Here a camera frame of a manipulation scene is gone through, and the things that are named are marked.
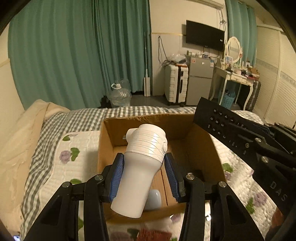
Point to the white dressing table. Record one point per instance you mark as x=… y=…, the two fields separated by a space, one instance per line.
x=232 y=80

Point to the white flat mop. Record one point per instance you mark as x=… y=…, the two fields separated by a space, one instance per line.
x=147 y=87

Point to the green curtain right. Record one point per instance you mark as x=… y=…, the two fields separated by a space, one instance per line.
x=242 y=25

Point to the black wall television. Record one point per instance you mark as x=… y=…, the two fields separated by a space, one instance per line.
x=204 y=35

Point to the white floral quilt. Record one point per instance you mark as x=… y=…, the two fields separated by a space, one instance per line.
x=193 y=150

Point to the clear water jug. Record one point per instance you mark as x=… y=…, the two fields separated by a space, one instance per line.
x=120 y=95

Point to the black remote control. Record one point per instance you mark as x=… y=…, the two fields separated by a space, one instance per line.
x=226 y=129

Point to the light blue earbuds case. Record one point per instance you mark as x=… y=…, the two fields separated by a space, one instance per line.
x=154 y=200

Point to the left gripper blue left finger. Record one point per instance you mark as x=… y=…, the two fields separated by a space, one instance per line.
x=59 y=218

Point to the white suitcase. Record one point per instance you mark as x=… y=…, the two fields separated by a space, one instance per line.
x=176 y=81

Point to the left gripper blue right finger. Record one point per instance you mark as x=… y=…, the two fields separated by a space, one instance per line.
x=229 y=218

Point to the white louvred wardrobe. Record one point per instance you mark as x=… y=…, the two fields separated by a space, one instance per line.
x=275 y=61

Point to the blue laundry basket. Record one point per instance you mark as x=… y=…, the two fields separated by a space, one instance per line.
x=227 y=99

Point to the smartphone with lit screen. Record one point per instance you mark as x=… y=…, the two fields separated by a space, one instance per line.
x=16 y=238

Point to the white handheld device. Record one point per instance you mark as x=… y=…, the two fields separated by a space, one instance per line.
x=143 y=158

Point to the green curtain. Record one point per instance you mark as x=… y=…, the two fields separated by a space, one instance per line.
x=242 y=25
x=71 y=52

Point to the green curtain left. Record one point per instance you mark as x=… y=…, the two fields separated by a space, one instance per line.
x=71 y=52

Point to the white oval vanity mirror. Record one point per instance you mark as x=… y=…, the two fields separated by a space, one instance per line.
x=233 y=50

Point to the grey checked bed sheet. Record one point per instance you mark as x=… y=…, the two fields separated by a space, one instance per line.
x=67 y=150

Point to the silver mini fridge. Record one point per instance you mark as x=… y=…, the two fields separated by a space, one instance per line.
x=199 y=80

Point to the white air conditioner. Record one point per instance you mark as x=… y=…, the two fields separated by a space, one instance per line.
x=218 y=4

